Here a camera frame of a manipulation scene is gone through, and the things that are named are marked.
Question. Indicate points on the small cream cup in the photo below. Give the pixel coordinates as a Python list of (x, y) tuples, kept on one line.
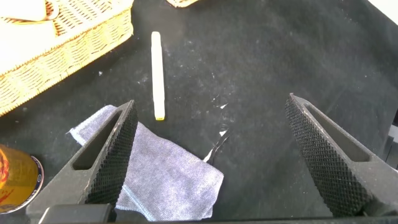
[(21, 9)]

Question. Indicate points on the grey towel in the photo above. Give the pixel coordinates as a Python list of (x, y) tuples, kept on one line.
[(168, 180)]

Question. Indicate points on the white marker pen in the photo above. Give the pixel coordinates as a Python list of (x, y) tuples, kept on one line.
[(158, 74)]

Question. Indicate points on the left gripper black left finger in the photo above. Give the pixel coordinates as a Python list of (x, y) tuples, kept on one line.
[(109, 161)]

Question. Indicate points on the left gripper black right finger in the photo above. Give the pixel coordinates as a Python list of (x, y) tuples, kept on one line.
[(329, 161)]

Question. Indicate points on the gold red drink can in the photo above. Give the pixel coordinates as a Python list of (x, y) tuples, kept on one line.
[(17, 180)]

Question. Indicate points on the rectangular wicker basket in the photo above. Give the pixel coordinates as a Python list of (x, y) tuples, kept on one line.
[(182, 3), (77, 53)]

